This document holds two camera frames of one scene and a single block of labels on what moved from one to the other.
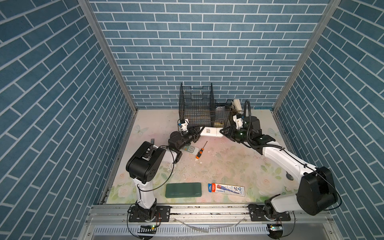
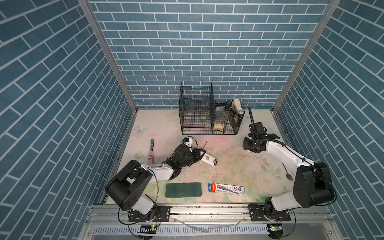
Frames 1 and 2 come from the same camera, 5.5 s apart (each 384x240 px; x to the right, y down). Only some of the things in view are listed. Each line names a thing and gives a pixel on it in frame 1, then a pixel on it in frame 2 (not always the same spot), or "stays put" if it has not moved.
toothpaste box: [227, 189] stays put
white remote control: [212, 131] → [210, 160]
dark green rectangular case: [183, 190] stays put
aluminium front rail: [212, 215] stays put
